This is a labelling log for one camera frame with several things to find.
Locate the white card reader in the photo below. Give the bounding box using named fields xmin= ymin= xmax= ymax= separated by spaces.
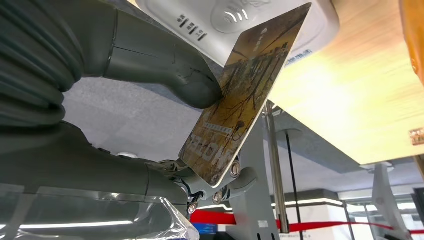
xmin=135 ymin=0 xmax=340 ymax=69

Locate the clear plastic hand cover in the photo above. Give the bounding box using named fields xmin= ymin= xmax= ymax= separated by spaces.
xmin=0 ymin=183 xmax=200 ymax=240

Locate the red barrier belt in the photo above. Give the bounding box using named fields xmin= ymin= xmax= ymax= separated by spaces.
xmin=190 ymin=209 xmax=424 ymax=237

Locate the silver kiosk stand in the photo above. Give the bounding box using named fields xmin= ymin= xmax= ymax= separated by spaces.
xmin=226 ymin=109 xmax=282 ymax=240

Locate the yellow tape on box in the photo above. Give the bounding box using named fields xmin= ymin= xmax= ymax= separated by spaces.
xmin=399 ymin=0 xmax=424 ymax=84

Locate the chrome stanchion post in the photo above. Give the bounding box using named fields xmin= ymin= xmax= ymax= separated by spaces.
xmin=263 ymin=100 xmax=291 ymax=234

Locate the black stanchion post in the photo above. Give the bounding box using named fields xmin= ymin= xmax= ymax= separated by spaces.
xmin=284 ymin=130 xmax=305 ymax=240

